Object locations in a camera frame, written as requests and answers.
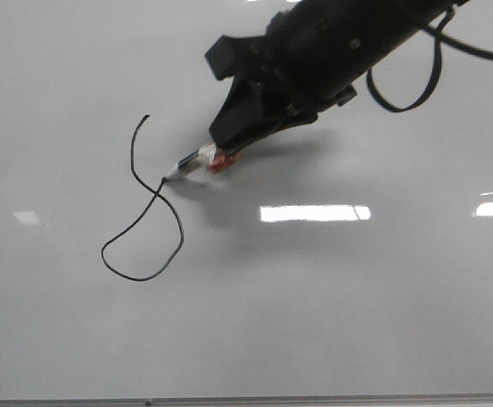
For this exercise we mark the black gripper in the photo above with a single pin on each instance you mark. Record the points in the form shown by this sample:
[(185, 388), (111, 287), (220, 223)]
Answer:
[(306, 62)]

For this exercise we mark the white black-tipped whiteboard marker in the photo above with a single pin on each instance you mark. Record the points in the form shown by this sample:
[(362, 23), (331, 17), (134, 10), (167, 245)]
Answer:
[(198, 160)]

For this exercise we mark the white glossy whiteboard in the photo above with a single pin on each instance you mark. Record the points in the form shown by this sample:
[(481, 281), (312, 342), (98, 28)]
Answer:
[(350, 256)]

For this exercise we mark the red tape on marker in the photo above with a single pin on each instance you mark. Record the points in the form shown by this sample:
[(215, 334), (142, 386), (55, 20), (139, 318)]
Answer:
[(222, 162)]

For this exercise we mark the grey aluminium whiteboard frame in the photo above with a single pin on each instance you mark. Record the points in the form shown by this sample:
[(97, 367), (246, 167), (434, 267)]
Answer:
[(456, 399)]

